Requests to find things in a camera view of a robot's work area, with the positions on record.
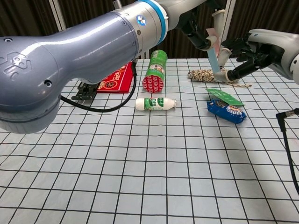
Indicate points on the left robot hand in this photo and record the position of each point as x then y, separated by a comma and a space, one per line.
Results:
187, 14

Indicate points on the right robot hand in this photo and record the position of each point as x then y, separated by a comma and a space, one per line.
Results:
268, 49

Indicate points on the pink paper strip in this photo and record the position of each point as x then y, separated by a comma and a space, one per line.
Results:
213, 59

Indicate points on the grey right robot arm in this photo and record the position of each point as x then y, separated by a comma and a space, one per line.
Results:
295, 70

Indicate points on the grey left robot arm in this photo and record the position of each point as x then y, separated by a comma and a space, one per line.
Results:
70, 60

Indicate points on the green paper card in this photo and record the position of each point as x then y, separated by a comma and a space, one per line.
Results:
224, 96

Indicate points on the green chip can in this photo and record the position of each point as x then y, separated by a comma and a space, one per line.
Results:
155, 72

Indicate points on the blue cookie pack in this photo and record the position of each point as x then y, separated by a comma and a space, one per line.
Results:
225, 112

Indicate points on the white bottle green label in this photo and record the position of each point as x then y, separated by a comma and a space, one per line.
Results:
154, 103

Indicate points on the red envelope pack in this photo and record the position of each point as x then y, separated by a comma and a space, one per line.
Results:
118, 80

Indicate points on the black folding stand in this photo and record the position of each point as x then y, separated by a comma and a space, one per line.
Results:
85, 91

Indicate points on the blue checkered tablecloth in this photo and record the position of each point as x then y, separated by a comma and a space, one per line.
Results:
163, 168

